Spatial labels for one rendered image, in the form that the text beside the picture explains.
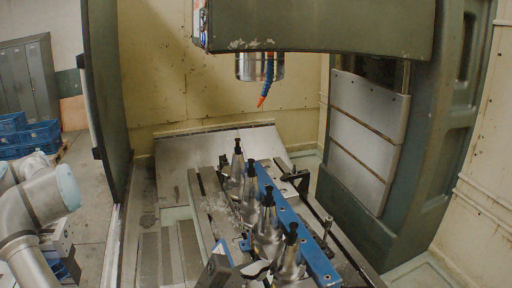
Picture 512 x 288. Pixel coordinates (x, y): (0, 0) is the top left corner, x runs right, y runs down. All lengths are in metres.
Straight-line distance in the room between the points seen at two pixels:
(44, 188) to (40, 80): 4.84
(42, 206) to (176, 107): 1.45
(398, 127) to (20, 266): 1.10
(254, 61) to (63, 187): 0.62
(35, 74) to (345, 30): 5.24
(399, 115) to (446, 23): 0.36
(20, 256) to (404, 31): 1.03
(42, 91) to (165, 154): 3.94
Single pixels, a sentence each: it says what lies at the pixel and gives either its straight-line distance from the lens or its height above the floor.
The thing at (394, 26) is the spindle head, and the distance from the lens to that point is 0.75.
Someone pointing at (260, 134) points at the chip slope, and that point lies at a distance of 2.03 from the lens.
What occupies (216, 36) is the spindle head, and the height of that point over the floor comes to 1.58.
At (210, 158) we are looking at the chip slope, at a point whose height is 0.76.
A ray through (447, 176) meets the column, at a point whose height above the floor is 1.06.
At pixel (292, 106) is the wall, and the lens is 2.13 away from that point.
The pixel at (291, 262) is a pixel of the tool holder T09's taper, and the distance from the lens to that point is 0.45.
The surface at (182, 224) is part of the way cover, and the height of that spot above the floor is 0.73.
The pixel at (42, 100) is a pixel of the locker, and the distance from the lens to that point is 5.51.
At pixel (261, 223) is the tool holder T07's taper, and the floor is 1.25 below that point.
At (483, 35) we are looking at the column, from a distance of 1.20.
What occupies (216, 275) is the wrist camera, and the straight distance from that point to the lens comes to 0.42.
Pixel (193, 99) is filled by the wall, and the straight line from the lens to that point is 1.92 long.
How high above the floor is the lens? 1.60
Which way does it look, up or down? 24 degrees down
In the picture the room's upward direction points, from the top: straight up
